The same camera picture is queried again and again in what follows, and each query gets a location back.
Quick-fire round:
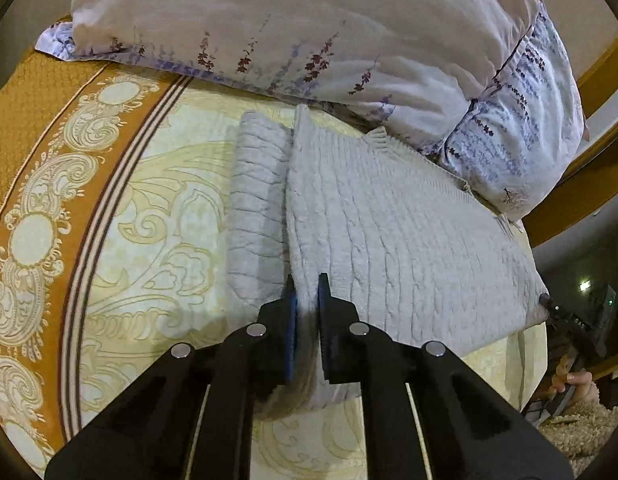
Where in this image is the yellow patterned bedspread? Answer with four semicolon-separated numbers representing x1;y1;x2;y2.
0;22;548;480

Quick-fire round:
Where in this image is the grey cable knit sweater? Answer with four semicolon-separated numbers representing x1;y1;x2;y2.
224;104;550;418

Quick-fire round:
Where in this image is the wooden bed frame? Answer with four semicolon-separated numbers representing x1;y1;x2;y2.
526;30;618;249

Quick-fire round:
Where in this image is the floral print pillow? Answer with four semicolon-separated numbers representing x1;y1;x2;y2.
35;0;590;222

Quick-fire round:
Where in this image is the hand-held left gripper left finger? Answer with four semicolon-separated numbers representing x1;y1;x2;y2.
44;274;298;480

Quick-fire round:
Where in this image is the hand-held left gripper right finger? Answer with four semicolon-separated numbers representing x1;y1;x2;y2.
316;272;576;480

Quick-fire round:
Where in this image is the person's right forearm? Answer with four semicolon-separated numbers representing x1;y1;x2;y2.
536;382;618;461

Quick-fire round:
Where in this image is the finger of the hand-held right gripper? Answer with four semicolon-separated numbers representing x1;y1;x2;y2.
539;293;564;317

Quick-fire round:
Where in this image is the person's right hand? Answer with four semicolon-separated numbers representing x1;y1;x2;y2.
548;354;596;402

